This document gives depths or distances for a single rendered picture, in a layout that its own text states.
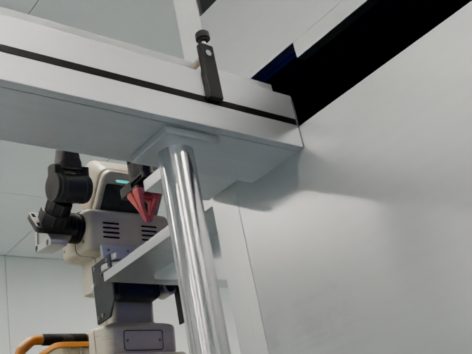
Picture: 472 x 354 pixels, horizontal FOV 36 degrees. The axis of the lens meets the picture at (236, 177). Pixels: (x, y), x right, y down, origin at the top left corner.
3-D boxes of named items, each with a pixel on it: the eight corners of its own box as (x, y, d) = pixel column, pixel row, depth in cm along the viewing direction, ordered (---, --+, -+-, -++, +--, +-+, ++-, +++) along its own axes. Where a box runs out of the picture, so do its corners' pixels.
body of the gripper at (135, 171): (142, 178, 161) (138, 149, 164) (119, 197, 168) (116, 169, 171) (167, 182, 165) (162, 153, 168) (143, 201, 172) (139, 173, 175)
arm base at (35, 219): (67, 220, 206) (26, 216, 199) (75, 195, 204) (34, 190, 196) (77, 235, 200) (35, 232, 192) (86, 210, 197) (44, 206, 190)
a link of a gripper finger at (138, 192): (141, 216, 160) (135, 178, 163) (124, 229, 164) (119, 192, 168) (166, 219, 164) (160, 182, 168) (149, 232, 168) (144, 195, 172)
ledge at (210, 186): (260, 164, 116) (258, 153, 116) (194, 151, 107) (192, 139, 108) (208, 201, 125) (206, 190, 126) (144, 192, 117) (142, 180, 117)
